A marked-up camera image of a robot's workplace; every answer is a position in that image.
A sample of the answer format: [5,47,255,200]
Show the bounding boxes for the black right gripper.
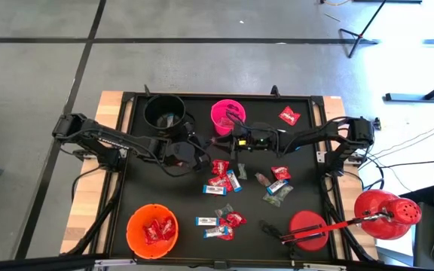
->
[212,120,280,154]

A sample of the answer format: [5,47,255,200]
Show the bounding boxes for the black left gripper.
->
[165,131,214,173]

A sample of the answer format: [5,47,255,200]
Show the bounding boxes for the red Skittles candy pack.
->
[208,175,234,193]
[270,166,292,182]
[142,220,164,245]
[211,159,231,176]
[278,105,301,127]
[216,220,236,242]
[225,212,248,229]
[159,216,176,241]

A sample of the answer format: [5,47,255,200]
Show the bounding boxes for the pink plastic bucket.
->
[210,99,247,137]

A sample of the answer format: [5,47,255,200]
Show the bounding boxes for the black pumpkin face bucket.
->
[142,93,196,139]

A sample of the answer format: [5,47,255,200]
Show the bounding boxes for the orange pumpkin face bucket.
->
[125,203,179,260]

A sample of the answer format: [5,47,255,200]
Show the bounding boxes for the red desk lamp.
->
[279,189,423,253]

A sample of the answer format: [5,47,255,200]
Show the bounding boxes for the black tripod stand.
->
[338,0,388,59]

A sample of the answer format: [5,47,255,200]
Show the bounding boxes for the black desk foot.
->
[385,73,434,103]

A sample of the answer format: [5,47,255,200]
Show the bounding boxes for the black aluminium table frame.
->
[60,90,380,270]

